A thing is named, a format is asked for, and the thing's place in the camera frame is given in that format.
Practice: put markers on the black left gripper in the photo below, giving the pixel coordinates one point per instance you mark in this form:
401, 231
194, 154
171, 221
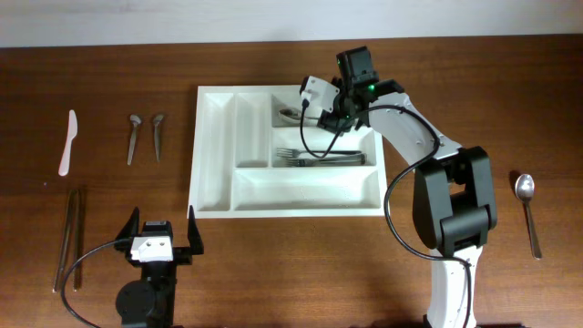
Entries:
180, 255

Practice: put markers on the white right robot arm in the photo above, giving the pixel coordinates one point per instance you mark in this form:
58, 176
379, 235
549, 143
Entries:
454, 205

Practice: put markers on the metal chopstick left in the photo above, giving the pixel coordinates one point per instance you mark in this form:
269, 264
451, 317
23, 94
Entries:
71, 213

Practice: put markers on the white cutlery tray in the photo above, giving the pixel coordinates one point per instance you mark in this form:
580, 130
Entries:
236, 172

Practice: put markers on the pink plastic knife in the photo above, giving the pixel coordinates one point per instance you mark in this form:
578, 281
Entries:
72, 130

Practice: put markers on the metal spoon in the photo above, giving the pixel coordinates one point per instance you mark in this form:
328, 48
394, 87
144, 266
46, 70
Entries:
293, 116
524, 190

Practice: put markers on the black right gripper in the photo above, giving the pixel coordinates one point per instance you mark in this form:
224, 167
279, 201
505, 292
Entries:
330, 121

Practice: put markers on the metal fork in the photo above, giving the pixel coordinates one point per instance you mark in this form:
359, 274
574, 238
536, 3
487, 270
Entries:
296, 153
296, 163
354, 157

